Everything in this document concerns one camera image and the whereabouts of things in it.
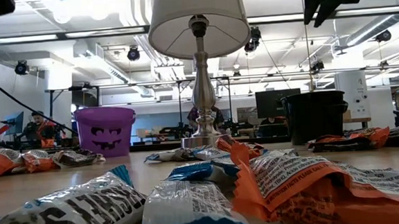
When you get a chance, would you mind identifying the blue white Hershey's candy bar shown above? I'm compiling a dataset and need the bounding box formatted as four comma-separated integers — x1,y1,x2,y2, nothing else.
253,147,299,162
193,144,224,162
136,157,256,224
0,162,149,224
142,146,198,165

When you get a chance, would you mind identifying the white cylindrical tank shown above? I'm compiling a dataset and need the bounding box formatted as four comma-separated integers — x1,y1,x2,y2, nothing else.
333,69,371,121

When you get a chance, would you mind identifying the black computer monitor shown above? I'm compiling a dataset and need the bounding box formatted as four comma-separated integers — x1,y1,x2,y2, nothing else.
254,88,303,120

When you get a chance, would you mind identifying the black plastic bucket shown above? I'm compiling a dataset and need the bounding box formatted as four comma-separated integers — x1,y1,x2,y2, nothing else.
280,89,351,147

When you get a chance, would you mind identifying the blue screen monitor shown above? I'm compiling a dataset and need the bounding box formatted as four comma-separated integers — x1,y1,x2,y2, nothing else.
3,111,26,137

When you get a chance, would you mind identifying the silver lamp with white shade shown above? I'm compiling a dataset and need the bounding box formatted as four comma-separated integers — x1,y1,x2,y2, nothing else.
145,0,258,150

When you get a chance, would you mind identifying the person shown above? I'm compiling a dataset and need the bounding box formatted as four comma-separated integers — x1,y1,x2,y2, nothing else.
186,104,227,137
19,109,64,150

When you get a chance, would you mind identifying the purple pumpkin face bucket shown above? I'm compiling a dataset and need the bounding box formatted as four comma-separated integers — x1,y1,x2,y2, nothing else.
73,104,139,160

